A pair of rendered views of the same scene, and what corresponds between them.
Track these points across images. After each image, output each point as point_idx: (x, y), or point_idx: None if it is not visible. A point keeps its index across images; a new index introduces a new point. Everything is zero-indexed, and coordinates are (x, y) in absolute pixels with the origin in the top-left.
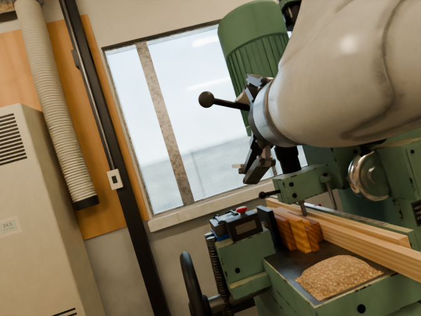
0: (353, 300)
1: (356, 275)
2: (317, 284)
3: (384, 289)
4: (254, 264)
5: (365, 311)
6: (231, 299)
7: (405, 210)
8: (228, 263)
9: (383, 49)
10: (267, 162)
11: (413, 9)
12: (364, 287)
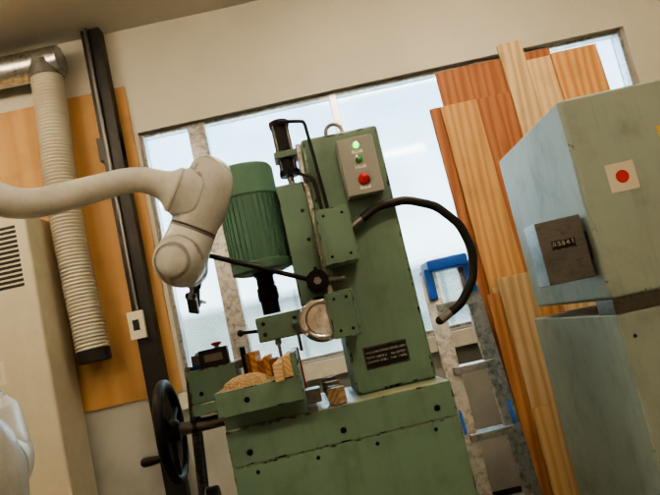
0: (242, 393)
1: (250, 380)
2: (225, 384)
3: (266, 389)
4: (217, 391)
5: (249, 402)
6: (198, 423)
7: (356, 355)
8: (194, 386)
9: (154, 260)
10: (189, 296)
11: (161, 250)
12: (251, 386)
